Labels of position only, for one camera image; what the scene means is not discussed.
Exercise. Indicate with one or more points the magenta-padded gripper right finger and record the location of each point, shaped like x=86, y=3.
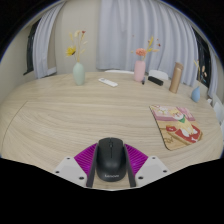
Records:
x=137, y=160

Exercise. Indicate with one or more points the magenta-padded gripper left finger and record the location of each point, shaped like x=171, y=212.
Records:
x=85, y=160

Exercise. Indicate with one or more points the black computer mouse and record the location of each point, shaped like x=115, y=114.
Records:
x=111, y=160

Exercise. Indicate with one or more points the cartoon print mouse pad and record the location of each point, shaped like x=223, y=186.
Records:
x=176, y=128

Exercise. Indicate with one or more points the dark pen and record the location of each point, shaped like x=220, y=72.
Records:
x=143, y=81

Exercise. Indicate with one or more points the white remote control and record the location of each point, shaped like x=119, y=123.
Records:
x=108, y=82

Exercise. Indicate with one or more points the green vase with dried flowers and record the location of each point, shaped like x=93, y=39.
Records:
x=79, y=75

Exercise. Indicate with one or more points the blue vase with dried flowers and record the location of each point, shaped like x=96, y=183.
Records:
x=195, y=95

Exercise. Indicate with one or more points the pink vase with dried flowers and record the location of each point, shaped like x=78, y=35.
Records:
x=139, y=71

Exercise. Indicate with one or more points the bronze thermos bottle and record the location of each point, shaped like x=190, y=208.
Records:
x=175, y=78

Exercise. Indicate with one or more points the narrow white curtain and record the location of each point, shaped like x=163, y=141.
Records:
x=213, y=78
x=43, y=46

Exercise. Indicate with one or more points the dark window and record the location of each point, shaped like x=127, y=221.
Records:
x=30, y=50
x=203, y=56

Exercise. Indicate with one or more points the wide white curtain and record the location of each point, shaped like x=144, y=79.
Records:
x=143, y=30

